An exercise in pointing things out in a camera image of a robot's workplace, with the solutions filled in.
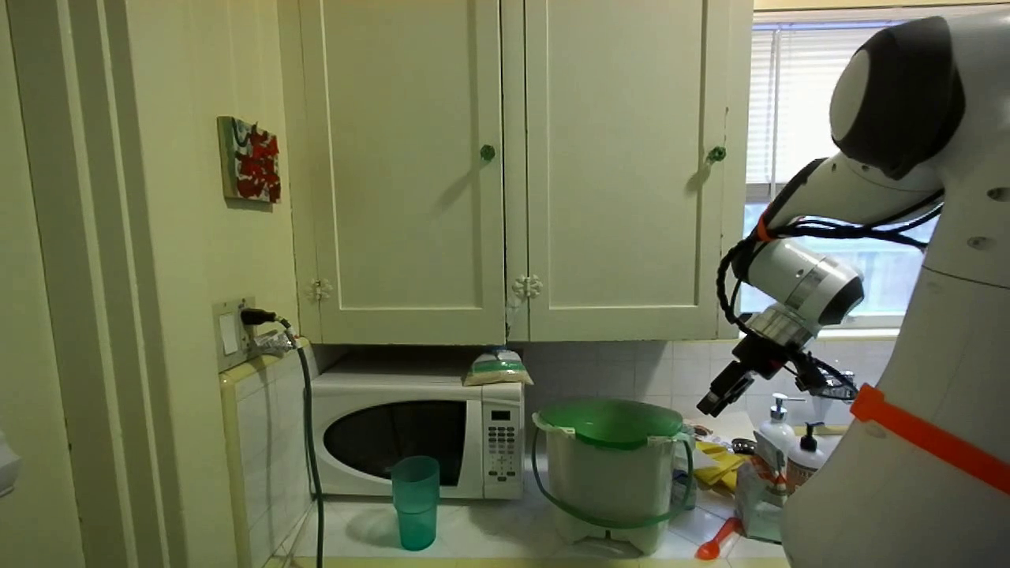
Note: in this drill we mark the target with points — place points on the white trash can body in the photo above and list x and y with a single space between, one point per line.
609 485

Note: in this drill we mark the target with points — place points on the orange spatula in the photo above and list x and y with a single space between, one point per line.
717 540

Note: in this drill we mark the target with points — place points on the teal plastic cup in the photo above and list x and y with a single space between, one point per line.
413 507

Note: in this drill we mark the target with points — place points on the white spray bottle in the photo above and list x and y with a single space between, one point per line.
805 459

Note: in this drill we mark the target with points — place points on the white pump soap bottle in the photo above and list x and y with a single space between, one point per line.
777 436

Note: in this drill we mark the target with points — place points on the cream wall cabinet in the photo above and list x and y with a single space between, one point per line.
419 160

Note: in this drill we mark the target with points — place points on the white microwave oven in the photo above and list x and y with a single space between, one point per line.
419 430

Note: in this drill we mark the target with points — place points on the red floral wall picture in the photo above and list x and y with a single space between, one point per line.
254 160

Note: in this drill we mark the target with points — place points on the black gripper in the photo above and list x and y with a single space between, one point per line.
774 342

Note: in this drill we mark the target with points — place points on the white wall outlet plate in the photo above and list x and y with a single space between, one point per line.
226 334

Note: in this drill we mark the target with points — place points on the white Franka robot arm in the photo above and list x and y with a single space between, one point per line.
946 347

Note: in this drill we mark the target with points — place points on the cream panelled door with frame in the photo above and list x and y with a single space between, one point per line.
106 263

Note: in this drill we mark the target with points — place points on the dark round cabinet knob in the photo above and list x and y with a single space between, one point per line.
486 152
717 152

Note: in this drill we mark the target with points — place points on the white window blind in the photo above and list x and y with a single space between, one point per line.
790 97

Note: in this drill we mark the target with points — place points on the blue orange coffee bag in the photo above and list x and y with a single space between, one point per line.
759 503

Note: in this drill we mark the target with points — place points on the green trash can lid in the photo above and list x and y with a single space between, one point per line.
609 424

